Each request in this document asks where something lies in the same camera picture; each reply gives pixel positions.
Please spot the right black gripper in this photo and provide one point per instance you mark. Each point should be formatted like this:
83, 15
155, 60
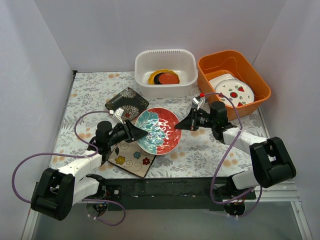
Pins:
194, 120

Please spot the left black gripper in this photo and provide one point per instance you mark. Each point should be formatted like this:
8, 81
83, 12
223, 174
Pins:
128, 130

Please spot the red and teal round plate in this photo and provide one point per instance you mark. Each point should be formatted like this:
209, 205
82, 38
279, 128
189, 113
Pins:
162, 136

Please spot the yellow dotted scalloped plate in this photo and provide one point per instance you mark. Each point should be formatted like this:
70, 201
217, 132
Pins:
152, 75

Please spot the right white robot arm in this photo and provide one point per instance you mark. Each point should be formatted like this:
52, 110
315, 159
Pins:
271, 162

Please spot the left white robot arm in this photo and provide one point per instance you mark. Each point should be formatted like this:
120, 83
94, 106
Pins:
59, 189

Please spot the white plate in orange bin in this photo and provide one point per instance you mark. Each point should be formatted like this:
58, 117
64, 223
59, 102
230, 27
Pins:
216, 80

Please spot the white plastic bin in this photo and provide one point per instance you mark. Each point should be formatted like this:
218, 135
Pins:
180, 61

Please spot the orange plastic bin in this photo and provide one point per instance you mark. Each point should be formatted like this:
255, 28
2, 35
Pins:
234, 63

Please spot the square dark rimmed plate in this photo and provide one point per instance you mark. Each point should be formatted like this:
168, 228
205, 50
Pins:
131, 158

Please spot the black floral square plate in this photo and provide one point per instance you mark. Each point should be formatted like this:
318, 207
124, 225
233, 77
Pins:
132, 103

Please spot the floral patterned table mat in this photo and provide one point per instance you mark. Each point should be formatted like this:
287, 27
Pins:
197, 155

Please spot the watermelon pattern round plate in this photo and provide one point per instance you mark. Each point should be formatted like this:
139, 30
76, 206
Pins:
238, 92

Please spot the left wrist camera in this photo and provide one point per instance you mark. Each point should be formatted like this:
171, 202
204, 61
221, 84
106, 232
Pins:
117, 115

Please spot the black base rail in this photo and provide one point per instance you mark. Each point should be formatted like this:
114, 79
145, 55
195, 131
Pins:
180, 193

